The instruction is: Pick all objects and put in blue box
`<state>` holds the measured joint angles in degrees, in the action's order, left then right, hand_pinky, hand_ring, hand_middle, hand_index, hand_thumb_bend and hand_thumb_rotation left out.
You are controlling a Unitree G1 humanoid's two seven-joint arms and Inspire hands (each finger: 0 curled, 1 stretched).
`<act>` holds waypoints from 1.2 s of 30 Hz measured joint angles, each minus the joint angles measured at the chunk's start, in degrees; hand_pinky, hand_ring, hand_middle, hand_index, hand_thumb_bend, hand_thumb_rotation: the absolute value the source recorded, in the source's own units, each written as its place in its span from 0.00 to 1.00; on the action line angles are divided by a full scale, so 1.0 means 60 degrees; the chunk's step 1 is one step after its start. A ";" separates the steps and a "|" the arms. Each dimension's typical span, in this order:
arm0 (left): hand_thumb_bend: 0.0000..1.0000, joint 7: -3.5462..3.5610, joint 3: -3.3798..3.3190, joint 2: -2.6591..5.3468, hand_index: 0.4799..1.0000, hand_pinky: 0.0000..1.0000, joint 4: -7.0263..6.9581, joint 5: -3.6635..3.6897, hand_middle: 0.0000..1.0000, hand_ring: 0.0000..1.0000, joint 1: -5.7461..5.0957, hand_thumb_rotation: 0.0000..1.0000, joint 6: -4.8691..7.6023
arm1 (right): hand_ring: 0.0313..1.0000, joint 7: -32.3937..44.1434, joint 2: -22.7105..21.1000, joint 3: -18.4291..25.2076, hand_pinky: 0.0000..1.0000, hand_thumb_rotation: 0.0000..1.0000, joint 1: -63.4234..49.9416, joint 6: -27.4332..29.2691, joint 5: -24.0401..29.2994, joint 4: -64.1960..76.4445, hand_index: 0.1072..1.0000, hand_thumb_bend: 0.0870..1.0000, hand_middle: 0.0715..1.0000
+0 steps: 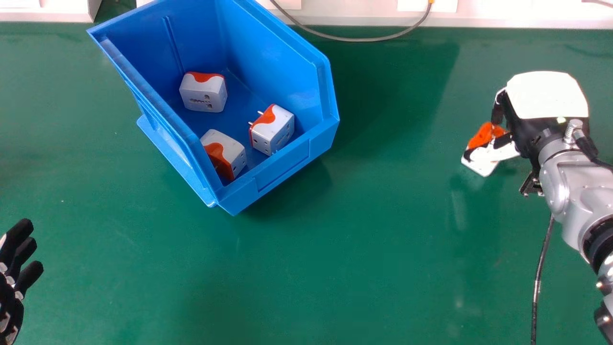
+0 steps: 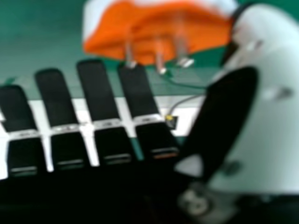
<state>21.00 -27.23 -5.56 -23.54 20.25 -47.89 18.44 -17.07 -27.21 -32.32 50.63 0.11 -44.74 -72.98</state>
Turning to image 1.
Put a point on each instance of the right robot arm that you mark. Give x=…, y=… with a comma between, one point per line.
x=577, y=184

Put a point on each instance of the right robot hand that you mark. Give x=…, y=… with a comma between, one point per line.
x=546, y=103

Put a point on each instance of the white-and-orange plug adapter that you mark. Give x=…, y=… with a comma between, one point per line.
x=274, y=130
x=203, y=93
x=483, y=160
x=227, y=153

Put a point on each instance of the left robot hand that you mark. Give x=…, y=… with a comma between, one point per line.
x=14, y=268

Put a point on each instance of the blue plastic bin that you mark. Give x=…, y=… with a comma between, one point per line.
x=268, y=62

